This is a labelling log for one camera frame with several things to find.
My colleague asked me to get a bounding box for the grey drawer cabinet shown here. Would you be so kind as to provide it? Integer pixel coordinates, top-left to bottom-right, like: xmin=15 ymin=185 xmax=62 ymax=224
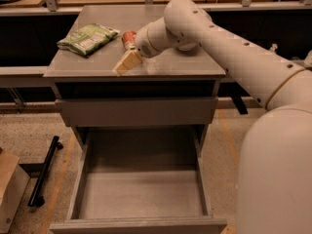
xmin=43 ymin=4 xmax=227 ymax=154

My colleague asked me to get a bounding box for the green chip bag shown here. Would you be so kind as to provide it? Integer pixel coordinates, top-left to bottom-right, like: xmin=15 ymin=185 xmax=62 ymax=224
xmin=57 ymin=23 xmax=120 ymax=57

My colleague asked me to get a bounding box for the black metal bar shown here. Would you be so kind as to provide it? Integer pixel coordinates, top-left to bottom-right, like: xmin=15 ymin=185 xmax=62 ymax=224
xmin=27 ymin=136 xmax=63 ymax=207

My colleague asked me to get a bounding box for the white bowl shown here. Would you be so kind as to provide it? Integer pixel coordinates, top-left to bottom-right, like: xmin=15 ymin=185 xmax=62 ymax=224
xmin=178 ymin=43 xmax=197 ymax=52

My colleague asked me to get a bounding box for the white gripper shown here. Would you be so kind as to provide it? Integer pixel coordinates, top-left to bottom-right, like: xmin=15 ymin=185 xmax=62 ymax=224
xmin=113 ymin=27 xmax=161 ymax=75

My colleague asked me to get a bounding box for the red coke can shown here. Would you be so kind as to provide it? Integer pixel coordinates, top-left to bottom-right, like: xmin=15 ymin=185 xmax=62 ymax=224
xmin=122 ymin=31 xmax=137 ymax=50

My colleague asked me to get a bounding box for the brown cardboard box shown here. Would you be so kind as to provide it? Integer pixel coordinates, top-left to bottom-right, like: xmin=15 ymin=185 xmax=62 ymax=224
xmin=0 ymin=150 xmax=29 ymax=234

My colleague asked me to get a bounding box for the closed grey top drawer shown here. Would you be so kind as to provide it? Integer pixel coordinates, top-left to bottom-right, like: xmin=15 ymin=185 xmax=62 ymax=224
xmin=56 ymin=97 xmax=217 ymax=127

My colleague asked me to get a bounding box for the open grey middle drawer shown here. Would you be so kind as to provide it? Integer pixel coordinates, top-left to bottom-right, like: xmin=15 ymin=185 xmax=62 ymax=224
xmin=50 ymin=127 xmax=227 ymax=234

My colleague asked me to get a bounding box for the grey metal shelf rail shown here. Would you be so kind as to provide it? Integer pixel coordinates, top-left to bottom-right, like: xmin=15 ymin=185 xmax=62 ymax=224
xmin=0 ymin=65 xmax=53 ymax=88

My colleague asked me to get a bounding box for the clear sanitizer bottle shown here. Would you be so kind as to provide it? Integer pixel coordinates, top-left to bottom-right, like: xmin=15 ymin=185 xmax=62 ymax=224
xmin=269 ymin=43 xmax=278 ymax=53

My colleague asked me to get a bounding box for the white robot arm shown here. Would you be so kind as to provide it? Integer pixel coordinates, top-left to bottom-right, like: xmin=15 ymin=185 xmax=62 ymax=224
xmin=115 ymin=0 xmax=312 ymax=234

